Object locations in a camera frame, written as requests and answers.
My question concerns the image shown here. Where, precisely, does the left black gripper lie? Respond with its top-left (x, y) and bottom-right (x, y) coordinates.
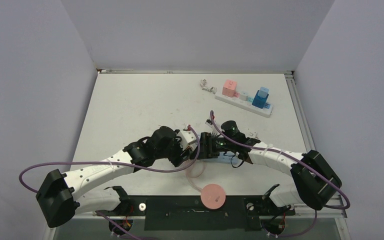
top-left (154, 131), bottom-right (192, 166)

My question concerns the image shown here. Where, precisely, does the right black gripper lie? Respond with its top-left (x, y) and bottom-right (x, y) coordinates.
top-left (190, 132), bottom-right (235, 160)

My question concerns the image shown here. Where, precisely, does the pink round disc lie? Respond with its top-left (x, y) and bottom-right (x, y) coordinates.
top-left (200, 184), bottom-right (227, 210)

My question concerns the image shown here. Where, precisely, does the small white plug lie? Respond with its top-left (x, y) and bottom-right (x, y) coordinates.
top-left (239, 91), bottom-right (249, 102)

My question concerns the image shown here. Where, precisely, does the pink cube adapter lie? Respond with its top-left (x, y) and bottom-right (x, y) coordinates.
top-left (221, 79), bottom-right (237, 98)

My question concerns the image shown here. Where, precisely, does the white power strip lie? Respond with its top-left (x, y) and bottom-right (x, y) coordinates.
top-left (214, 92), bottom-right (274, 118)

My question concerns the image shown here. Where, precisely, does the dark blue cube adapter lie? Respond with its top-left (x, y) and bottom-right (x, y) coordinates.
top-left (251, 91), bottom-right (269, 109)

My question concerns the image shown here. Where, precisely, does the light blue plug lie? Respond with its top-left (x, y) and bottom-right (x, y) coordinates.
top-left (257, 87), bottom-right (269, 98)

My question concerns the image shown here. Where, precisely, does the blue power strip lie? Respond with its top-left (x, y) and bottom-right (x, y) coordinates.
top-left (208, 155), bottom-right (242, 166)

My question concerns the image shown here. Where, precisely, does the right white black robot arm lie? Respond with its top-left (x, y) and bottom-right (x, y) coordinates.
top-left (200, 119), bottom-right (342, 214)

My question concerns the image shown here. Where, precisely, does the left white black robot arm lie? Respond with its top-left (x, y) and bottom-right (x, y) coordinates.
top-left (36, 126), bottom-right (200, 228)

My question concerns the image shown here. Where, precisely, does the white flat plug adapter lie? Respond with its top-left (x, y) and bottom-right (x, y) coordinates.
top-left (246, 130), bottom-right (258, 139)

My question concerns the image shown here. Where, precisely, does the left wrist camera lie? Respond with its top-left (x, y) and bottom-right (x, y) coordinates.
top-left (176, 128), bottom-right (198, 152)

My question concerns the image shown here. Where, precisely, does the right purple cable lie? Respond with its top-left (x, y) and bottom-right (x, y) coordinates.
top-left (209, 110), bottom-right (351, 239)

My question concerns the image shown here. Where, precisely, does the purple cable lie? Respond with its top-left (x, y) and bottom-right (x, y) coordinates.
top-left (18, 124), bottom-right (202, 240)
top-left (209, 110), bottom-right (351, 239)

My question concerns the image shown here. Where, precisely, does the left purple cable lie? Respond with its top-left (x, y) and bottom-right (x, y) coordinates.
top-left (18, 124), bottom-right (202, 240)

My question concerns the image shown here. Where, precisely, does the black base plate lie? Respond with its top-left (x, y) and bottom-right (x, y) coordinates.
top-left (102, 195), bottom-right (296, 231)

